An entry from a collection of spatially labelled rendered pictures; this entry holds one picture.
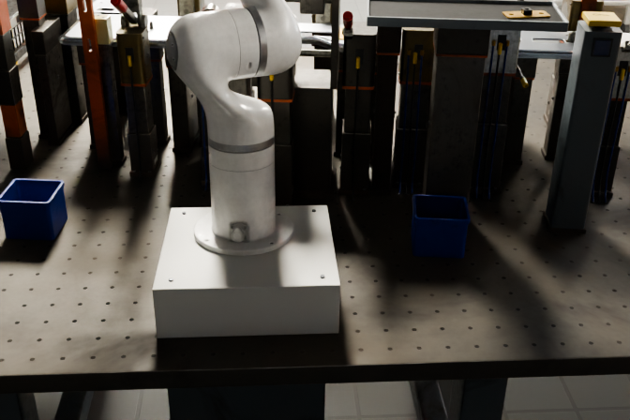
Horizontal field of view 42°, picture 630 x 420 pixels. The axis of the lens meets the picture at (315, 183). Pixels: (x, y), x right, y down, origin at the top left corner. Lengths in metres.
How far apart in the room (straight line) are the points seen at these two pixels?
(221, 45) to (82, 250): 0.58
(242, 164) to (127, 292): 0.34
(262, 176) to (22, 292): 0.50
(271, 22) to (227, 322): 0.51
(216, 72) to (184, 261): 0.34
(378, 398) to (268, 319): 0.98
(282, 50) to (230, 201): 0.29
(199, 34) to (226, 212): 0.33
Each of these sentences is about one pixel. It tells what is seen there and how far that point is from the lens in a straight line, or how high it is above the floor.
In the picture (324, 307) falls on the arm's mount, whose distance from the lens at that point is 1.42.
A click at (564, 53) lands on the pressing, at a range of 1.94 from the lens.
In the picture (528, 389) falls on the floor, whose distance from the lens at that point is 2.47.
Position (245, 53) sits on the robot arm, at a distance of 1.38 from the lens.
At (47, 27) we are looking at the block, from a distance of 2.10.
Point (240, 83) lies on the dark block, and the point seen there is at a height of 0.96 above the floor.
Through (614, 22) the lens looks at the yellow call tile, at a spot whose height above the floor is 1.16.
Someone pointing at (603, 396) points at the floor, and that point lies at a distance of 2.51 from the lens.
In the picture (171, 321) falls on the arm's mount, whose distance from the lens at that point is 1.44.
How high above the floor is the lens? 1.61
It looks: 28 degrees down
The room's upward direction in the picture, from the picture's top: 1 degrees clockwise
